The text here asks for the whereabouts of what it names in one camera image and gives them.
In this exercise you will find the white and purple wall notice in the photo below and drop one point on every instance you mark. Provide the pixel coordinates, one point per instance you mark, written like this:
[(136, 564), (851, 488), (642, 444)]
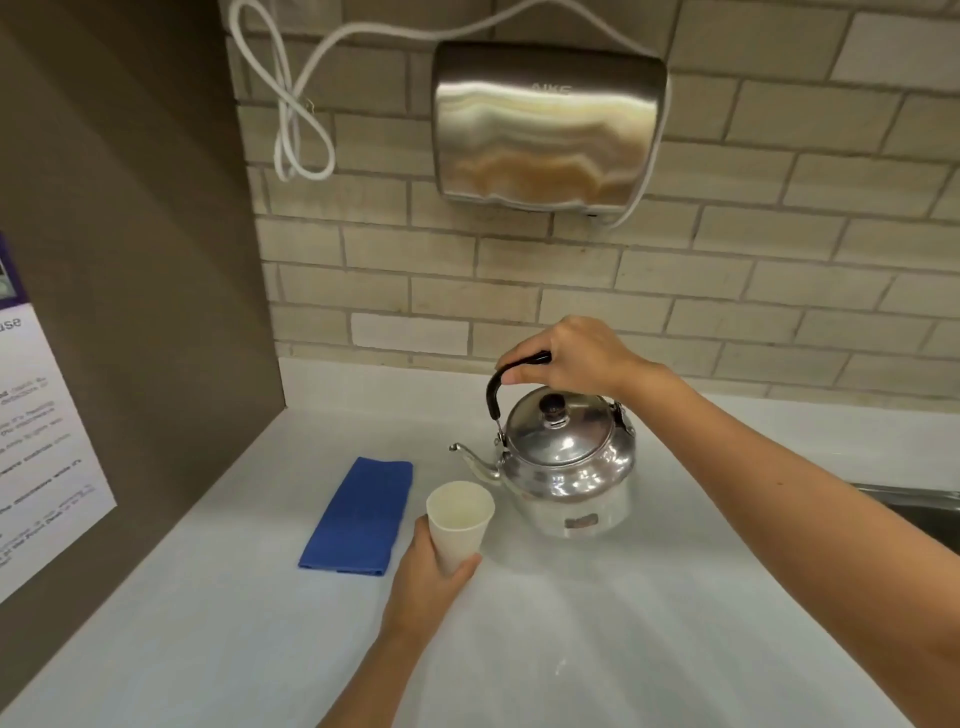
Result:
[(37, 450)]

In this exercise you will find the person's left forearm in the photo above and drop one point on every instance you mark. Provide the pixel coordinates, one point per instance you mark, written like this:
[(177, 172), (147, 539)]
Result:
[(375, 686)]

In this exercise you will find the person's right fingers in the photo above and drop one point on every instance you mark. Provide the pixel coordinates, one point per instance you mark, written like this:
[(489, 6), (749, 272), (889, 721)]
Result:
[(529, 360)]

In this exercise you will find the stainless steel sink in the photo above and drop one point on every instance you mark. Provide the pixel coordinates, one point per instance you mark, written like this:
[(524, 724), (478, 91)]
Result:
[(911, 510)]

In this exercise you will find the person's left thumb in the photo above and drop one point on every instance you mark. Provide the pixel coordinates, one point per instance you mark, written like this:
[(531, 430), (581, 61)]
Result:
[(463, 573)]

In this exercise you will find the person's right hand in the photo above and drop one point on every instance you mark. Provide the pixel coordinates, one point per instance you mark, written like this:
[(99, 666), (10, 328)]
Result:
[(581, 360)]

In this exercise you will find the person's left hand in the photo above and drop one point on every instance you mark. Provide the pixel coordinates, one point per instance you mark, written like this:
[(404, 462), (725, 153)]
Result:
[(420, 592)]

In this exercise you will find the person's right forearm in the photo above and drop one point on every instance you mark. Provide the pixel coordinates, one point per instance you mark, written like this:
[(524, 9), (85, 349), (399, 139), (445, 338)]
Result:
[(810, 525)]

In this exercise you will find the stainless steel hand dryer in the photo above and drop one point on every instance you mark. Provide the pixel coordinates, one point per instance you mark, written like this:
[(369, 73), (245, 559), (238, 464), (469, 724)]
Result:
[(547, 127)]

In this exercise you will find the blue folded cloth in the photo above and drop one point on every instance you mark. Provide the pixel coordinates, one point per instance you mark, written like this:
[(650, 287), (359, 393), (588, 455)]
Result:
[(360, 517)]

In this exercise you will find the silver metal kettle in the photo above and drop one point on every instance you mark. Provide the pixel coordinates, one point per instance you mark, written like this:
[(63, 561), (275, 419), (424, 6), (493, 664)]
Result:
[(562, 457)]

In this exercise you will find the white paper cup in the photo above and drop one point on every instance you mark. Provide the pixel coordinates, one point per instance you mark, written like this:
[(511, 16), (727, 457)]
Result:
[(459, 525)]

